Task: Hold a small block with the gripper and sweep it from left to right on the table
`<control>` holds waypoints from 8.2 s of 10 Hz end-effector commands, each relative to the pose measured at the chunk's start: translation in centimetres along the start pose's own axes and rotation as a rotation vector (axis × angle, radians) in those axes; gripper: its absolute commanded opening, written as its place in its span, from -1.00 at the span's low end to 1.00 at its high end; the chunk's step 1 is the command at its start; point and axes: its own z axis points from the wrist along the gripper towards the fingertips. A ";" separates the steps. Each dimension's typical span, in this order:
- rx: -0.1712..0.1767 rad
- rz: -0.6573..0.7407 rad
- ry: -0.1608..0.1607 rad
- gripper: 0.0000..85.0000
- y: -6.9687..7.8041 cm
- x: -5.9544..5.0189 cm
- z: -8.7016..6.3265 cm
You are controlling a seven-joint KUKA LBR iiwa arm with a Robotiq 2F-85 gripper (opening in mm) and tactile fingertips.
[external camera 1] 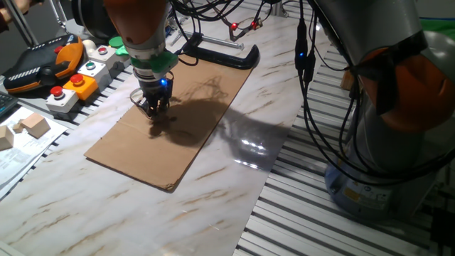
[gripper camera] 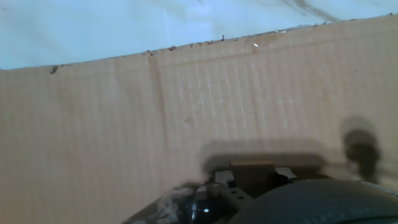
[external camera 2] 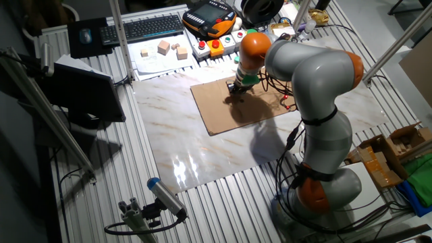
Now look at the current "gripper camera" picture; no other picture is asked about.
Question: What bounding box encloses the brown cardboard sheet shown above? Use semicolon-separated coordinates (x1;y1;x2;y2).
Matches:
0;14;398;224

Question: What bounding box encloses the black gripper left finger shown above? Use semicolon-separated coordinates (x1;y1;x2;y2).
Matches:
205;169;254;213

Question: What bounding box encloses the white marble pattern mat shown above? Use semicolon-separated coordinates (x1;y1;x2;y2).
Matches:
0;0;398;71

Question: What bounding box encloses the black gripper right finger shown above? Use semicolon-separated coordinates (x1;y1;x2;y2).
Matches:
273;167;301;189

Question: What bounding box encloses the small wooden block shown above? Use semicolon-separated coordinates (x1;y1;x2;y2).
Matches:
229;159;277;198

